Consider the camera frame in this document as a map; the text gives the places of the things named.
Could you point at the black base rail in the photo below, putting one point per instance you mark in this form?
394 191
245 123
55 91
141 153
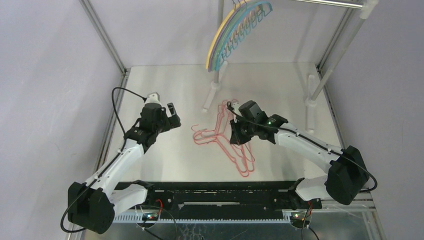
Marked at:
226 201

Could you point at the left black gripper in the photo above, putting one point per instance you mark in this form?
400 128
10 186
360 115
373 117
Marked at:
172 122

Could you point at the teal wavy hanger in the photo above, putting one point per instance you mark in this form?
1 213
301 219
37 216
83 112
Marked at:
235 36

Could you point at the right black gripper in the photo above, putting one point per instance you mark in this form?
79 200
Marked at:
237 131

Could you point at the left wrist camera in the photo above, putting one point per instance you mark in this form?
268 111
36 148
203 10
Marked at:
153 98

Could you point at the white clothes rack frame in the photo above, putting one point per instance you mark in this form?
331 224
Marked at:
241 26

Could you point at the left aluminium frame post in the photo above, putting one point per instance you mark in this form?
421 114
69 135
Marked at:
103 35

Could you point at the green wavy hanger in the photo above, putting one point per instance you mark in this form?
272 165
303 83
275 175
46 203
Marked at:
227 36

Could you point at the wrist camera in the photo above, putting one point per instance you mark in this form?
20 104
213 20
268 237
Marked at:
153 98
233 107

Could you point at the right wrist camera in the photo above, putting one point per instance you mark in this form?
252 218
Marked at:
233 107

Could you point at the yellow wavy hanger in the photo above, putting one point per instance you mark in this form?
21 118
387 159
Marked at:
214 48

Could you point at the metal hanging rod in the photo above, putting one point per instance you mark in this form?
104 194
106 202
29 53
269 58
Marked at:
336 3

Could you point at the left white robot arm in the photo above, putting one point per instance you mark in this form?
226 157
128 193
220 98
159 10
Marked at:
93 204

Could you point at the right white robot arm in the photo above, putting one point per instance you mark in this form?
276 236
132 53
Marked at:
345 170

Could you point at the right aluminium frame post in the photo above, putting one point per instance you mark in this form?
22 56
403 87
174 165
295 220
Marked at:
341 24

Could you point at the aluminium frame post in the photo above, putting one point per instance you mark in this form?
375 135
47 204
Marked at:
341 24
103 35

